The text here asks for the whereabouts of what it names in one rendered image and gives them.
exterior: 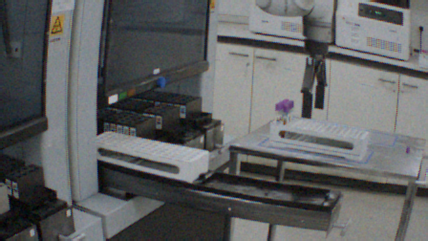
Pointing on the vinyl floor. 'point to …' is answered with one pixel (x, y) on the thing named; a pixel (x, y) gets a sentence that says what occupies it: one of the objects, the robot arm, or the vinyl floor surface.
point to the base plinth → (331, 179)
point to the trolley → (405, 163)
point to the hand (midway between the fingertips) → (312, 109)
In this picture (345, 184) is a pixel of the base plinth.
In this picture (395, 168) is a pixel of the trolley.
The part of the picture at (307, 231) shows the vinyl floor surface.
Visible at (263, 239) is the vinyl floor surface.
